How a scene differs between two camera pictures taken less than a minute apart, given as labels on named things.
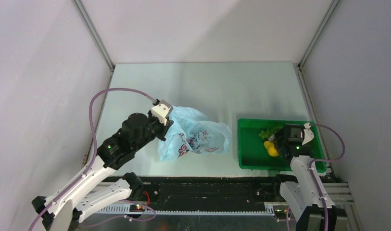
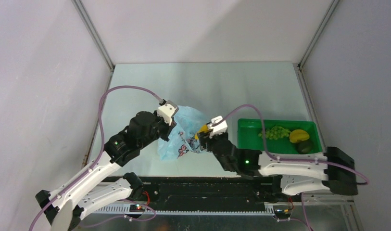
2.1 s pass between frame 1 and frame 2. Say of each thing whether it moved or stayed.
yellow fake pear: moved
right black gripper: moved
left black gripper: stayed
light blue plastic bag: stayed
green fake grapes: stayed
